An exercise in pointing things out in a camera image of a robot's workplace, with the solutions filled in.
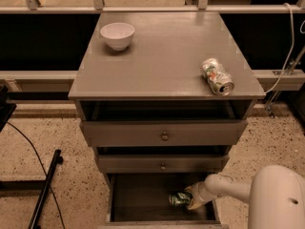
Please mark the grey wooden drawer cabinet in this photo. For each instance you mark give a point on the grey wooden drawer cabinet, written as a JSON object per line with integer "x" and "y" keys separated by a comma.
{"x": 158, "y": 77}

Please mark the grey top drawer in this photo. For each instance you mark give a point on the grey top drawer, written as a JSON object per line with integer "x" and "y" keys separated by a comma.
{"x": 162, "y": 133}

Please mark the black equipment at left edge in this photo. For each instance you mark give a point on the black equipment at left edge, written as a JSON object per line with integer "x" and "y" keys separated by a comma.
{"x": 6, "y": 108}

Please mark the grey middle drawer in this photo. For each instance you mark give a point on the grey middle drawer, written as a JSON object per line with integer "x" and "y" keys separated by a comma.
{"x": 127, "y": 164}

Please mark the grey open bottom drawer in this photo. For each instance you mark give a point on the grey open bottom drawer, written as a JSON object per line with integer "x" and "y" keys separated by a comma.
{"x": 141, "y": 201}

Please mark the metal railing frame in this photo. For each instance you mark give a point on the metal railing frame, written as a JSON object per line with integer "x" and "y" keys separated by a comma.
{"x": 95, "y": 4}

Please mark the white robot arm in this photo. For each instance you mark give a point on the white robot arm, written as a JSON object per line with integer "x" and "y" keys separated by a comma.
{"x": 276, "y": 196}

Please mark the black floor stand bar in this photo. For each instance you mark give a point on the black floor stand bar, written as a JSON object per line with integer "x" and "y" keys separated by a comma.
{"x": 46, "y": 185}

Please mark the white ceramic bowl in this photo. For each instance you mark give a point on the white ceramic bowl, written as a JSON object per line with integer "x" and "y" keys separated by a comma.
{"x": 118, "y": 36}

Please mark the white crushed soda can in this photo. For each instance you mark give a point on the white crushed soda can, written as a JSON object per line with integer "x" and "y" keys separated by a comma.
{"x": 220, "y": 82}

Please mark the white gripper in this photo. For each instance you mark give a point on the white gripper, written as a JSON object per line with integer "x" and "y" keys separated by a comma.
{"x": 198, "y": 192}

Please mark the green soda can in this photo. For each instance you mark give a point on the green soda can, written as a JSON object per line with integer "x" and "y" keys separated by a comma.
{"x": 180, "y": 199}

